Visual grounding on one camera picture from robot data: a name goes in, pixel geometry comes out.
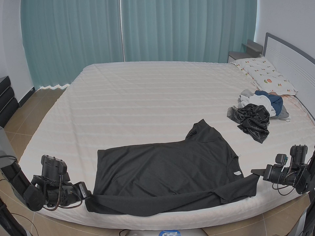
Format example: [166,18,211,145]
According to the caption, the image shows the white garment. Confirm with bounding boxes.
[237,95,277,118]

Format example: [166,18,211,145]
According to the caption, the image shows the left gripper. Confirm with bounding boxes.
[63,181,92,203]

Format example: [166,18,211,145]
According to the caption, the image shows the bed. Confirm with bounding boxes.
[18,32,315,230]

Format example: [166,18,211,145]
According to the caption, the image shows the white printed pillow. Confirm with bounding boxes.
[231,56,298,96]

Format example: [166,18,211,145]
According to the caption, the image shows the grey bedside table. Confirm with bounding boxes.
[228,39,263,63]

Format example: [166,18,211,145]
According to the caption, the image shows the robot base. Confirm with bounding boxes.
[128,228,205,236]

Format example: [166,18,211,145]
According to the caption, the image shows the black chest of drawers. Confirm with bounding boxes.
[0,76,20,127]

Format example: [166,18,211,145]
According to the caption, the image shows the black T-shirt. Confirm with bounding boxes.
[85,119,260,217]

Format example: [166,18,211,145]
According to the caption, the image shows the blue-green curtain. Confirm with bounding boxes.
[120,0,259,63]
[21,0,125,89]

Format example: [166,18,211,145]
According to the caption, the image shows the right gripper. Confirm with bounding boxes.
[262,164,284,182]

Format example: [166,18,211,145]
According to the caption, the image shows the dark blue garment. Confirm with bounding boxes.
[255,90,283,116]

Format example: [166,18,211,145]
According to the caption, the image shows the black cable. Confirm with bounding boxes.
[271,183,297,197]

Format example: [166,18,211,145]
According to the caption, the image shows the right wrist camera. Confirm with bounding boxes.
[275,153,288,168]

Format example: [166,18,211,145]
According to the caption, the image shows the black satin garment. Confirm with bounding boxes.
[227,103,271,144]

